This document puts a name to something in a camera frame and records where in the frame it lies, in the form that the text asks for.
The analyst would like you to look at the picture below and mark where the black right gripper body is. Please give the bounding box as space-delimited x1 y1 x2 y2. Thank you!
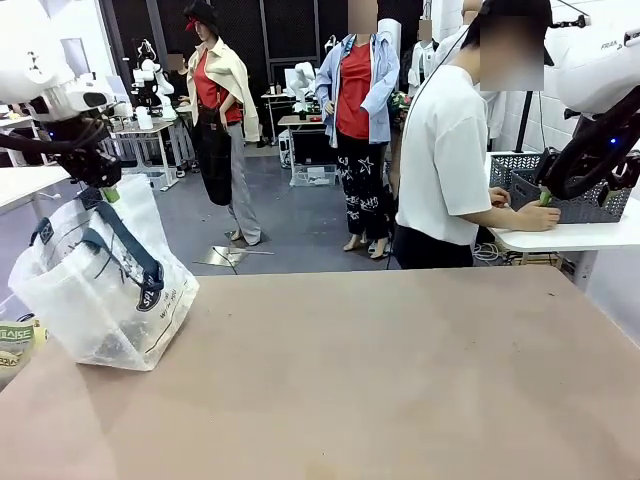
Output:
594 134 640 194

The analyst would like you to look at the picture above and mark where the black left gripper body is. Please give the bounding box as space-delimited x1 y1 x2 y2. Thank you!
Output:
42 117 122 190

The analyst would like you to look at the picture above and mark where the translucent navy-handled shopping bag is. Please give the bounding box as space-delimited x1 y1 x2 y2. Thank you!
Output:
8 173 200 372

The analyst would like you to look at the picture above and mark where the person's right hand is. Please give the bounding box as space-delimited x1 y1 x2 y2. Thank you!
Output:
519 203 562 232

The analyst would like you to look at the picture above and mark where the white side table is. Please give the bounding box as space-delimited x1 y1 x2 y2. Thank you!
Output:
482 149 640 254

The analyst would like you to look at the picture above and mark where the clear storage bin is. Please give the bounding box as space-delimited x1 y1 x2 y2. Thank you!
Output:
152 168 179 193
291 163 339 188

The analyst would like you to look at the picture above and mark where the white desk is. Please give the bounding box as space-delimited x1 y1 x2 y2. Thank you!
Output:
0 164 76 216

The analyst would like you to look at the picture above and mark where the grey workbench table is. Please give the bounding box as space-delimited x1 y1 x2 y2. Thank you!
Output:
107 117 194 191

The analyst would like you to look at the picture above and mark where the grey panel board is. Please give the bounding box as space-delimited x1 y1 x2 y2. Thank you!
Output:
59 37 94 84

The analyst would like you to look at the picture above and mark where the person in white t-shirt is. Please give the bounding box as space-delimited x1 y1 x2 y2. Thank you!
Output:
392 0 555 271

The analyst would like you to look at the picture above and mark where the standing person in black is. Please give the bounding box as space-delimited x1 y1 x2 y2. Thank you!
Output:
167 52 196 109

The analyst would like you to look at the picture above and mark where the metal floor plate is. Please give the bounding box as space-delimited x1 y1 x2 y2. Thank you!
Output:
192 244 276 267

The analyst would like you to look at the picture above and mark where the mannequin with cream jacket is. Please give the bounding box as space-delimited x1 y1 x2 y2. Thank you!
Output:
182 0 264 246

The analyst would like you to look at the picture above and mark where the floral garment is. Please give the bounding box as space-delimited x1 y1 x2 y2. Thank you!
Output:
387 91 414 146

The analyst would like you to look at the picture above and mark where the small grey table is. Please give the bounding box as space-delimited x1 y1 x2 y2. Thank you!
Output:
277 113 326 186

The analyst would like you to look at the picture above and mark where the mannequin with blue shirt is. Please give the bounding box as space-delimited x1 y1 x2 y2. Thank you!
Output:
314 0 401 259

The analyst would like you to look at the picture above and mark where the black left arm cable sleeve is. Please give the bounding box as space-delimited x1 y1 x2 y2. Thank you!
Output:
0 117 111 157

